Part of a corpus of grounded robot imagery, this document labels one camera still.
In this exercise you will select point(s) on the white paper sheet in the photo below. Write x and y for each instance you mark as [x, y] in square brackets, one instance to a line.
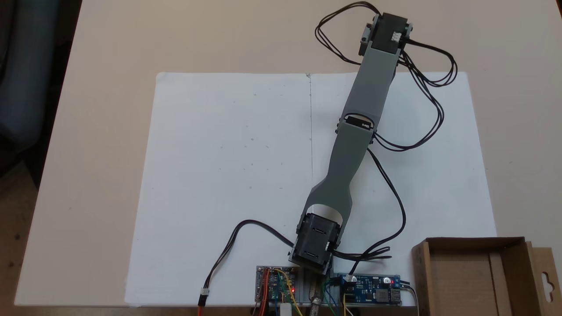
[197, 175]
[448, 197]

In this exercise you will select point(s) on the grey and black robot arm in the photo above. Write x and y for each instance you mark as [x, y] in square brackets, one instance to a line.
[351, 175]

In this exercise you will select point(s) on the blue grey chair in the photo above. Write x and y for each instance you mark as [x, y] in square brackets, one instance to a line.
[26, 66]

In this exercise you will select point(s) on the blue circuit board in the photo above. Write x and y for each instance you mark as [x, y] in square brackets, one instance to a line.
[373, 292]

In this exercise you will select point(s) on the green circuit board red LED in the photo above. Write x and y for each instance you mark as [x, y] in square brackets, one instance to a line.
[274, 285]

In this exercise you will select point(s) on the grey base mounting plate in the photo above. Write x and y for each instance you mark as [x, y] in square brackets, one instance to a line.
[304, 285]

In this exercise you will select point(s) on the white plastic connector block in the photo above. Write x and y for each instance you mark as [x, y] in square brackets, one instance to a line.
[285, 310]

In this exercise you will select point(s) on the brown cardboard box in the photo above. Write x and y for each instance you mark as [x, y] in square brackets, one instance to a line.
[461, 281]

